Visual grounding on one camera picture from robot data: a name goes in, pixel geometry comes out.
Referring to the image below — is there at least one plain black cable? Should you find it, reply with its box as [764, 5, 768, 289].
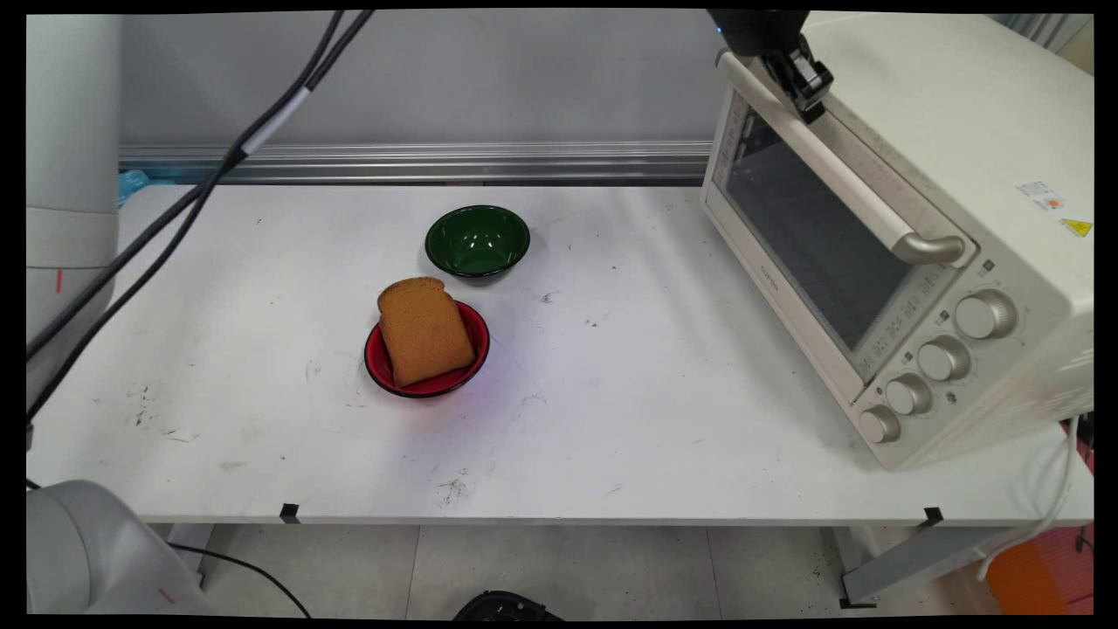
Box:
[26, 10, 346, 361]

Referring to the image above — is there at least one aluminium rail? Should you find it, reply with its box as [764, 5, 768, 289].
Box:
[119, 142, 714, 186]

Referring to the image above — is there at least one white oven power cable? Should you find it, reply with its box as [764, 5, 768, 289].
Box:
[976, 418, 1082, 583]

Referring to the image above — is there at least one white table leg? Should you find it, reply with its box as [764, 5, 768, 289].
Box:
[162, 524, 212, 588]

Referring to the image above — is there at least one grey table leg frame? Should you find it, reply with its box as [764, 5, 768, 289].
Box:
[838, 524, 1014, 610]

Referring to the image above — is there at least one red bowl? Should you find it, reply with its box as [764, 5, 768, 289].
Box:
[363, 300, 492, 400]

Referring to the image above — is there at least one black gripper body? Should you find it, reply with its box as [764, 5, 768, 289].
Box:
[706, 9, 813, 59]

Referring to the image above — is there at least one small silver oven knob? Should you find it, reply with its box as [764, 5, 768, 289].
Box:
[859, 405, 902, 445]
[885, 374, 935, 417]

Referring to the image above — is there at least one medium silver oven knob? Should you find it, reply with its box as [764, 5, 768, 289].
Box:
[916, 336, 972, 383]

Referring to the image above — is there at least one cream toaster oven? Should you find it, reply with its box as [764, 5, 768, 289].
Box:
[701, 11, 1094, 471]

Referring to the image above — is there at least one thin black floor cable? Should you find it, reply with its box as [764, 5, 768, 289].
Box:
[166, 543, 313, 619]

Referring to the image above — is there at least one cream oven door handle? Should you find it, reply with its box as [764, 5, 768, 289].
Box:
[716, 47, 972, 266]

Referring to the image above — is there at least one orange floor object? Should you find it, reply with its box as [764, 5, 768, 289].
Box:
[985, 524, 1094, 617]

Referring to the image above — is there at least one white label sticker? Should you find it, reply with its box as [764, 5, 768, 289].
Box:
[1018, 181, 1065, 212]

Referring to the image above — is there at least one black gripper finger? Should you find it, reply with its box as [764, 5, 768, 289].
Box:
[790, 38, 836, 124]
[761, 47, 801, 96]

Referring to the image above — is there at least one black round floor object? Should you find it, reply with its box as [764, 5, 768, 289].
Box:
[452, 591, 564, 621]

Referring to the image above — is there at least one green bowl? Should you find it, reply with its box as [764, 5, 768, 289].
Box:
[424, 204, 532, 280]

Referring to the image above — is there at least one brown bread slice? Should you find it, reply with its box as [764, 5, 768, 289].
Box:
[376, 276, 478, 388]

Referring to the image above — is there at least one large silver oven knob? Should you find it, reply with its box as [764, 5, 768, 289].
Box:
[955, 290, 1019, 341]

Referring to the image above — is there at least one black cable with white tape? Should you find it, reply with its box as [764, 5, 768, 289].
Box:
[26, 10, 376, 422]

